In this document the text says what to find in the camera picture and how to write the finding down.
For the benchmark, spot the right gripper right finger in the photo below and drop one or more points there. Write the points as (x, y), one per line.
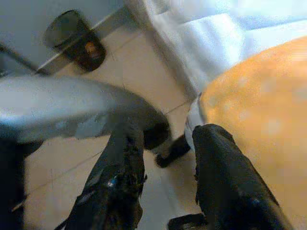
(227, 187)

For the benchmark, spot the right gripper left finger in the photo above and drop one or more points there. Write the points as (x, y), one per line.
(115, 196)

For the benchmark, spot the yellow cartoon print pillow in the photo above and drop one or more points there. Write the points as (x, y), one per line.
(263, 107)

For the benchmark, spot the black robot right foot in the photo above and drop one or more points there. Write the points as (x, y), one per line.
(172, 153)

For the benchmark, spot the white quilted mattress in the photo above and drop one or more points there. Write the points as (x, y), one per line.
(204, 43)

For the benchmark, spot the black slipper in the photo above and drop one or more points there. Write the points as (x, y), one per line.
(81, 50)

